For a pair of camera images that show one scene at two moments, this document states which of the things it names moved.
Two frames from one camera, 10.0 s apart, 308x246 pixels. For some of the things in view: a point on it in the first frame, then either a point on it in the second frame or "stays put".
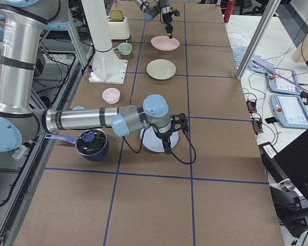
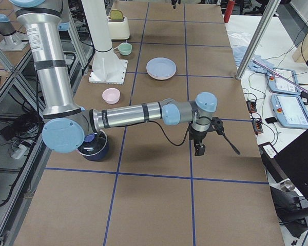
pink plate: (165, 43) to (161, 75)
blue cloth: (239, 52) stays put
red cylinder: (229, 10) stays put
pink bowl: (111, 95) stays put
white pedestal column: (107, 68) stays put
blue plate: (153, 141) to (160, 68)
